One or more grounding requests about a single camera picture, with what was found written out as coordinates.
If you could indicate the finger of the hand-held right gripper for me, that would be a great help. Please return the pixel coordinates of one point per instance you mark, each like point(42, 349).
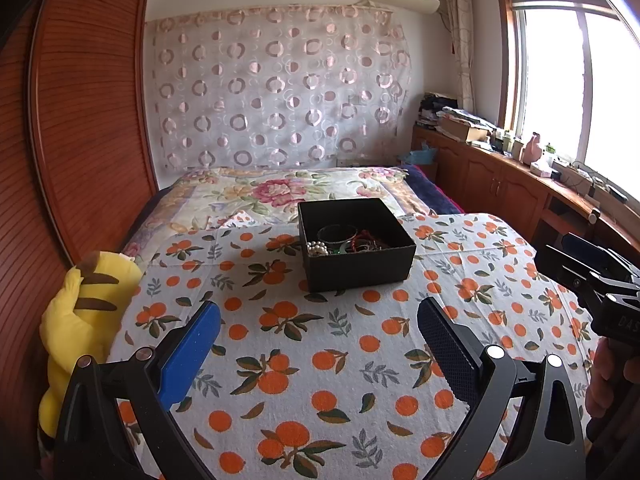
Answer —
point(565, 262)
point(580, 246)

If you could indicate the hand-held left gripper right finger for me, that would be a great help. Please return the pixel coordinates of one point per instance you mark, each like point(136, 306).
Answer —
point(447, 355)

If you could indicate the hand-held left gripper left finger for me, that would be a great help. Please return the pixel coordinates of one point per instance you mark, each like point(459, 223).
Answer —
point(192, 355)

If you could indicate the black jewelry box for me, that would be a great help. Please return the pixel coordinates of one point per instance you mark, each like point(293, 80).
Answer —
point(360, 265)

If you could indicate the person's right hand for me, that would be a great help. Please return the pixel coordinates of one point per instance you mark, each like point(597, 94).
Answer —
point(599, 380)

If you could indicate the white tissue box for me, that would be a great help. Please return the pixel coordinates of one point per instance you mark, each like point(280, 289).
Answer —
point(541, 167)

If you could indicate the wooden cabinet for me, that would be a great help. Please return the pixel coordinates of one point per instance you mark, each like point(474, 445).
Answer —
point(500, 180)

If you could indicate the pink figurine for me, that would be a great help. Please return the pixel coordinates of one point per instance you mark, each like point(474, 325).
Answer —
point(532, 149)

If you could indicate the orange-print bed sheet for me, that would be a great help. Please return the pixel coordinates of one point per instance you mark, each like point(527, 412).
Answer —
point(310, 360)

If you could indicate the yellow plush toy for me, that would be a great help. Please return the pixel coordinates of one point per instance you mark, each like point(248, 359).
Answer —
point(80, 310)

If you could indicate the dark blue blanket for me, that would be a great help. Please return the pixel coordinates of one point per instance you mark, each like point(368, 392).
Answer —
point(425, 190)

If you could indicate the cardboard box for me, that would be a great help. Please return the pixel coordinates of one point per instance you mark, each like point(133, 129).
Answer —
point(467, 132)

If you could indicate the black bangle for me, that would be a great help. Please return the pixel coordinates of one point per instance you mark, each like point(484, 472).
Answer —
point(337, 232)

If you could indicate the wooden framed window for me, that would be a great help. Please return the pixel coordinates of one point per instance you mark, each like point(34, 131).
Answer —
point(565, 70)

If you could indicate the teal plastic bag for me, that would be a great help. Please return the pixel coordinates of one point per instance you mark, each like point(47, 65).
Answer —
point(425, 153)

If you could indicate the floral quilt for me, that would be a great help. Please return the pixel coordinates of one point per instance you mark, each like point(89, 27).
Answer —
point(270, 192)

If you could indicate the pile of books and papers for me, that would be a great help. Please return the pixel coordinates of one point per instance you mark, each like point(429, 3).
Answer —
point(440, 110)

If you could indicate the patterned window curtain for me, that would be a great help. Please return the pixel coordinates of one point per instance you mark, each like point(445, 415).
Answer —
point(460, 35)

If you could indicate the wooden louvred wardrobe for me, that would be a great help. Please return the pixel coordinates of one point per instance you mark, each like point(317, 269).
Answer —
point(85, 135)

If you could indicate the sheer circle-pattern curtain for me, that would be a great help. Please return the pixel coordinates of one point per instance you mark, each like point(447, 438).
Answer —
point(280, 85)

